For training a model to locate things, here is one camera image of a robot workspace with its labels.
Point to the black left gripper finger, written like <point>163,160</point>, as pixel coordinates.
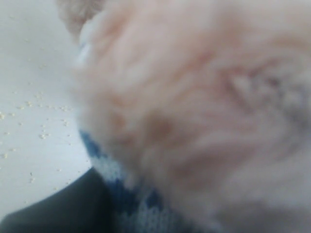
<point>88,205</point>

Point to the tan teddy bear striped sweater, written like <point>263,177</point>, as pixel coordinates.
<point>205,102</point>

